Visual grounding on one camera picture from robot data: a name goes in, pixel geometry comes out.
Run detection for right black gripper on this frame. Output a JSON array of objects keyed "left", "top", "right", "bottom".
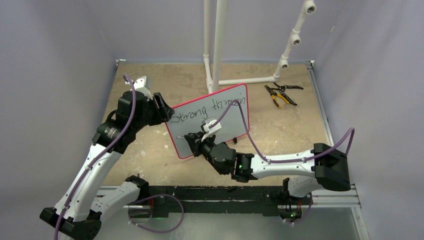
[{"left": 186, "top": 131, "right": 217, "bottom": 166}]

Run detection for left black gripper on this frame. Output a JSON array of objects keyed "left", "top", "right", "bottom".
[{"left": 132, "top": 92, "right": 174, "bottom": 132}]

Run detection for red-framed whiteboard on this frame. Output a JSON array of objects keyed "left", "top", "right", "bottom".
[{"left": 165, "top": 83, "right": 250, "bottom": 159}]

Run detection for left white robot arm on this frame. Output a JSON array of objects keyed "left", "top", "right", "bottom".
[{"left": 40, "top": 89, "right": 174, "bottom": 240}]

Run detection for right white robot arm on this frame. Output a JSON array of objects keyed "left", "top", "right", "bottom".
[{"left": 183, "top": 131, "right": 351, "bottom": 204}]

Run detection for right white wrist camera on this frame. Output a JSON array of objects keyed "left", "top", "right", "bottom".
[{"left": 200, "top": 117, "right": 222, "bottom": 142}]

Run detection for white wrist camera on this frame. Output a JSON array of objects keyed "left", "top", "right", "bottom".
[
  {"left": 200, "top": 117, "right": 222, "bottom": 142},
  {"left": 133, "top": 76, "right": 153, "bottom": 100}
]

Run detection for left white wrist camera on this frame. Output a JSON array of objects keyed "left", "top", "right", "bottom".
[{"left": 133, "top": 76, "right": 153, "bottom": 100}]

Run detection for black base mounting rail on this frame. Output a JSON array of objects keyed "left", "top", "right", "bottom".
[{"left": 129, "top": 185, "right": 312, "bottom": 218}]

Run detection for yellow-handled pliers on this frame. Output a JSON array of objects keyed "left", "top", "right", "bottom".
[{"left": 264, "top": 85, "right": 289, "bottom": 109}]

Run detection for black-handled pliers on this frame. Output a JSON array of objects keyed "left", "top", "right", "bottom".
[{"left": 272, "top": 82, "right": 305, "bottom": 107}]

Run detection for white PVC pipe frame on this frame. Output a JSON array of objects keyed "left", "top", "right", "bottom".
[{"left": 200, "top": 0, "right": 317, "bottom": 93}]

